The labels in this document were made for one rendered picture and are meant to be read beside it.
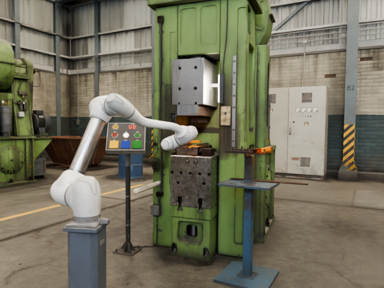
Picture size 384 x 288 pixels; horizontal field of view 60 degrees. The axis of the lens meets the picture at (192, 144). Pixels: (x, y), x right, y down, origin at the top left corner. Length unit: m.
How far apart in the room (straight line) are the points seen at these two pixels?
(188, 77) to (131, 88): 7.99
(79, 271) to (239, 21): 2.30
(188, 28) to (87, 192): 1.87
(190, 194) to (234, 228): 0.52
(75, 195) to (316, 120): 6.57
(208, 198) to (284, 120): 5.40
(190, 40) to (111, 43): 8.76
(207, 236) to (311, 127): 5.39
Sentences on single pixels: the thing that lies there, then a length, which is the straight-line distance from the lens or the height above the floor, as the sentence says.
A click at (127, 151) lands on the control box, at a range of 3.00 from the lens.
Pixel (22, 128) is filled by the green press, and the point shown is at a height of 1.11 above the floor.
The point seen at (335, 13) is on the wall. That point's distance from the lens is 9.10.
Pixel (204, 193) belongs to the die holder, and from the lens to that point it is 2.89.
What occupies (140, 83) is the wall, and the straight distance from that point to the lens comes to 10.70.
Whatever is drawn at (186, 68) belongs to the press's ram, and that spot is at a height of 1.68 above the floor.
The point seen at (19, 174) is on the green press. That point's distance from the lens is 7.46.
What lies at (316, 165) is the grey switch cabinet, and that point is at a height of 0.33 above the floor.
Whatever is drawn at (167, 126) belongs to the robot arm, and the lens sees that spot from 2.36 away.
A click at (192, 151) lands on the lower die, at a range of 2.94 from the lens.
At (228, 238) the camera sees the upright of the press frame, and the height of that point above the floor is 0.17.
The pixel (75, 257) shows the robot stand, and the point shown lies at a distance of 2.08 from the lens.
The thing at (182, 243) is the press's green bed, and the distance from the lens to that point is 3.08.
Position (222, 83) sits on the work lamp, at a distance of 2.98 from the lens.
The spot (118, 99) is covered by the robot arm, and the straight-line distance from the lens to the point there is 2.15.
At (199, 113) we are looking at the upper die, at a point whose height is 1.29.
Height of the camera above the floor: 1.17
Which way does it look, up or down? 3 degrees down
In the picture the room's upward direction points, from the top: straight up
